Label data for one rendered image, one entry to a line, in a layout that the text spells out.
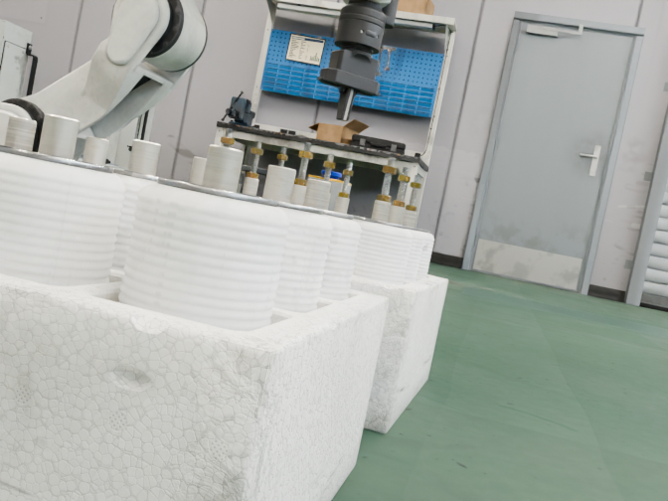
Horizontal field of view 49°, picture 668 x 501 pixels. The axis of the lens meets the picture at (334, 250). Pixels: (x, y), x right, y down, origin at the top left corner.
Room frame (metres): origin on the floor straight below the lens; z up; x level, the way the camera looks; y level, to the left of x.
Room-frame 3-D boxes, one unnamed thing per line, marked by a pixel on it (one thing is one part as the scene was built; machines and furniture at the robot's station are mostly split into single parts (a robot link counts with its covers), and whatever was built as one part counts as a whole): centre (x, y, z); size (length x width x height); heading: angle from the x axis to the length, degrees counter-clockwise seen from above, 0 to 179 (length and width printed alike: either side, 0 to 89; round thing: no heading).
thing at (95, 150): (0.74, 0.26, 0.26); 0.02 x 0.02 x 0.03
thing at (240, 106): (5.67, 0.91, 0.87); 0.41 x 0.17 x 0.25; 168
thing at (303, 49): (6.23, 0.57, 1.54); 0.32 x 0.02 x 0.25; 78
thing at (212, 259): (0.46, 0.08, 0.16); 0.10 x 0.10 x 0.18
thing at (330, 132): (5.93, 0.15, 0.87); 0.40 x 0.30 x 0.23; 64
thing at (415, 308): (1.12, 0.03, 0.09); 0.39 x 0.39 x 0.18; 76
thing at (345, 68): (1.42, 0.03, 0.55); 0.13 x 0.10 x 0.12; 119
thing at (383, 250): (0.98, -0.05, 0.16); 0.10 x 0.10 x 0.18
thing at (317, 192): (0.69, 0.03, 0.26); 0.02 x 0.02 x 0.03
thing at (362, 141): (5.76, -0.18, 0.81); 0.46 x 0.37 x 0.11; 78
